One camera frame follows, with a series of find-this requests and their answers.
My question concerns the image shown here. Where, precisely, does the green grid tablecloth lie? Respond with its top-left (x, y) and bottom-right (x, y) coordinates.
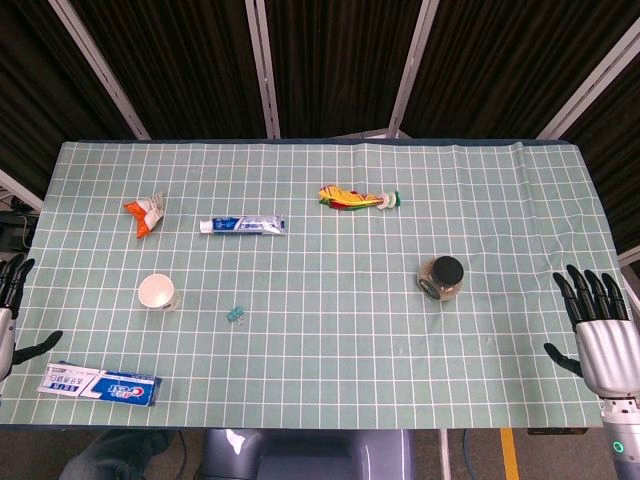
top-left (0, 139), bottom-right (635, 431)

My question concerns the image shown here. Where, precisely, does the blue cable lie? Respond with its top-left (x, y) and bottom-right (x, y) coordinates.
top-left (461, 429), bottom-right (477, 480)

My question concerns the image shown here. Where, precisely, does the dark fabric bundle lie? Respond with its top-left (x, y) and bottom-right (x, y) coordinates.
top-left (63, 429), bottom-right (177, 480)

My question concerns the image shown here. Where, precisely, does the colourful feather shuttlecock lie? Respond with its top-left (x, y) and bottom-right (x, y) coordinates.
top-left (318, 184), bottom-right (403, 213)

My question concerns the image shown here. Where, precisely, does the black equipment with cables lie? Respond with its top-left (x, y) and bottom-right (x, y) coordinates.
top-left (0, 196), bottom-right (40, 254)

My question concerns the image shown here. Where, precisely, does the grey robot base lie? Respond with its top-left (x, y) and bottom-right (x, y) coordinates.
top-left (199, 428), bottom-right (417, 480)

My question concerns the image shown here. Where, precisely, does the glass jar with black lid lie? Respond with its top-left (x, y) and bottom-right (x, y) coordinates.
top-left (417, 255), bottom-right (465, 303)

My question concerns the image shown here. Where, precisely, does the white partition post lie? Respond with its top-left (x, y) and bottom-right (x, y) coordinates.
top-left (0, 168), bottom-right (45, 211)
top-left (535, 22), bottom-right (640, 140)
top-left (616, 248), bottom-right (640, 304)
top-left (243, 0), bottom-right (282, 140)
top-left (386, 0), bottom-right (442, 140)
top-left (48, 0), bottom-right (152, 141)

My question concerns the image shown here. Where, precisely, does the white table leg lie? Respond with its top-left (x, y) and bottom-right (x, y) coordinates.
top-left (438, 429), bottom-right (453, 480)

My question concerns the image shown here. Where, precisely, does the blue and white toothpaste tube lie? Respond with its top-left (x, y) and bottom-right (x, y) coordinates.
top-left (199, 215), bottom-right (287, 237)

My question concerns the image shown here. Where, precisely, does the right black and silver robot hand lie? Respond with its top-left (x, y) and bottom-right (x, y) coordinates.
top-left (543, 264), bottom-right (640, 400)

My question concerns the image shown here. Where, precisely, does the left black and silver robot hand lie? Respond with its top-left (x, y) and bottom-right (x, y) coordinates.
top-left (0, 253), bottom-right (65, 384)

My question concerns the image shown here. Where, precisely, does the blue Crest toothpaste box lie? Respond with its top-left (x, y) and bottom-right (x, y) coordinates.
top-left (35, 361), bottom-right (163, 409)

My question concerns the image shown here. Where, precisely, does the white paper cup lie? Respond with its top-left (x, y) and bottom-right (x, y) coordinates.
top-left (138, 272), bottom-right (183, 312)

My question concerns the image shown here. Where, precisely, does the orange and white snack wrapper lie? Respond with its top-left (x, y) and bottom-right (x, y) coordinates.
top-left (123, 191), bottom-right (167, 239)

